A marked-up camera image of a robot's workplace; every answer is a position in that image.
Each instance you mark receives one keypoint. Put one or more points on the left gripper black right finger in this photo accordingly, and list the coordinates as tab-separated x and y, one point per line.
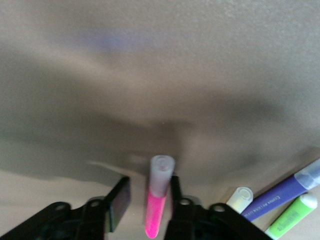
190	220

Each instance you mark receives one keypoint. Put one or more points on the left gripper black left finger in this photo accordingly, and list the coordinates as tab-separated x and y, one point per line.
117	205

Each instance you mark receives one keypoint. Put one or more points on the pink marker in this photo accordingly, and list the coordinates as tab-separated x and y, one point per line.
157	200

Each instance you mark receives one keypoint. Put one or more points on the yellow marker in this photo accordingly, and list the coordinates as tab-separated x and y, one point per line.
240	200

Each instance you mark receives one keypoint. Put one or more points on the purple marker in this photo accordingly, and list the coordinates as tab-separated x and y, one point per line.
277	197

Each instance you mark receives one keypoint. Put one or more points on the green marker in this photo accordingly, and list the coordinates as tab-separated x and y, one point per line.
292	217

